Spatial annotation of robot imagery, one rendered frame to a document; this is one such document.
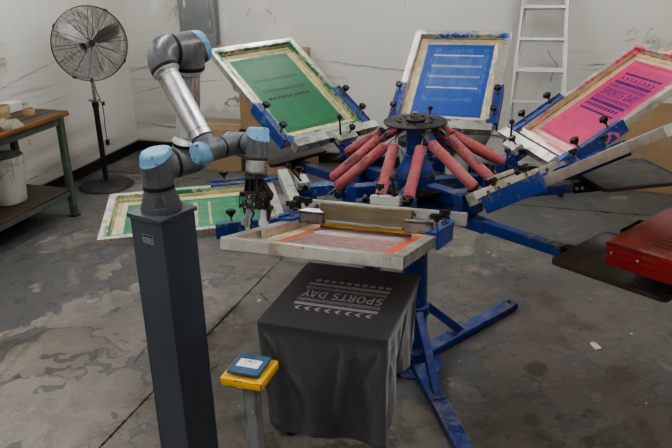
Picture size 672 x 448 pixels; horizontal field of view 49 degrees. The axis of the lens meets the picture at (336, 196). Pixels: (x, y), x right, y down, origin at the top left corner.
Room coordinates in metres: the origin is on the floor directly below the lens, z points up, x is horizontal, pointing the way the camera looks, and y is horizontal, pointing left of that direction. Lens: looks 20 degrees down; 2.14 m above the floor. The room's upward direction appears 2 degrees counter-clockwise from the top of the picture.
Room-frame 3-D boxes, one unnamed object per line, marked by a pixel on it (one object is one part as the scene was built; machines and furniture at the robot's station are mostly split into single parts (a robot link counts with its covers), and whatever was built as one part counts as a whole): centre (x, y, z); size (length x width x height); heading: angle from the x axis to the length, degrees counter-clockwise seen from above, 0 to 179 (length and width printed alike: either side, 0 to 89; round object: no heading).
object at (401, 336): (2.23, -0.21, 0.74); 0.46 x 0.04 x 0.42; 161
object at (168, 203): (2.56, 0.65, 1.25); 0.15 x 0.15 x 0.10
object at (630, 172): (3.47, -1.04, 0.91); 1.34 x 0.40 x 0.08; 101
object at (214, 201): (3.18, 0.51, 1.05); 1.08 x 0.61 x 0.23; 101
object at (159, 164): (2.57, 0.64, 1.37); 0.13 x 0.12 x 0.14; 136
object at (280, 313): (2.30, -0.01, 0.95); 0.48 x 0.44 x 0.01; 161
